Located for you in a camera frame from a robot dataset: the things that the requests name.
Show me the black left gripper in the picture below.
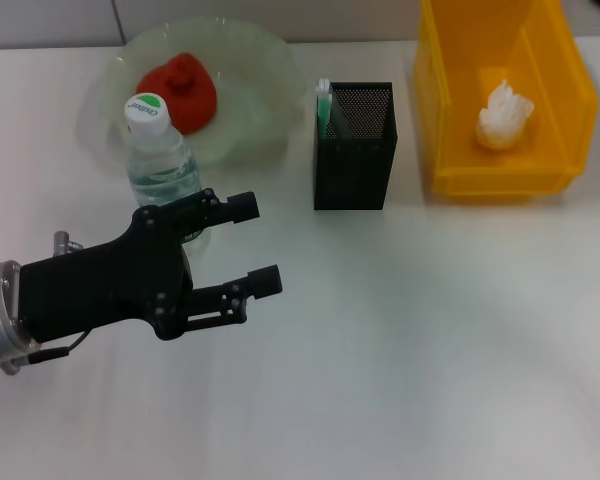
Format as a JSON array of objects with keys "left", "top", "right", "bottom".
[{"left": 18, "top": 188, "right": 261, "bottom": 343}]

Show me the clear water bottle green label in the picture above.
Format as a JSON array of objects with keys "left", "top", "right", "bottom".
[{"left": 124, "top": 91, "right": 214, "bottom": 254}]

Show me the green utility knife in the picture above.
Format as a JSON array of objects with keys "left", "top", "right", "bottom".
[{"left": 315, "top": 77, "right": 334, "bottom": 139}]

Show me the white paper ball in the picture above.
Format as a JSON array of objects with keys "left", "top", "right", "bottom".
[{"left": 474, "top": 77, "right": 537, "bottom": 150}]

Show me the black mesh pen holder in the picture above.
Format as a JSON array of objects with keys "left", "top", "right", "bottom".
[{"left": 313, "top": 81, "right": 399, "bottom": 211}]

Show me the pale green glass fruit plate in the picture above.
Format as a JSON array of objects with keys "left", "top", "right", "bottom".
[{"left": 77, "top": 17, "right": 304, "bottom": 184}]

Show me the yellow plastic bin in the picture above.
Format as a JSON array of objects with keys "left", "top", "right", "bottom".
[{"left": 412, "top": 0, "right": 600, "bottom": 204}]

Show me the left wrist cable with plug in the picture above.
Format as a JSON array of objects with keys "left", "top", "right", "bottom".
[{"left": 27, "top": 230, "right": 89, "bottom": 365}]

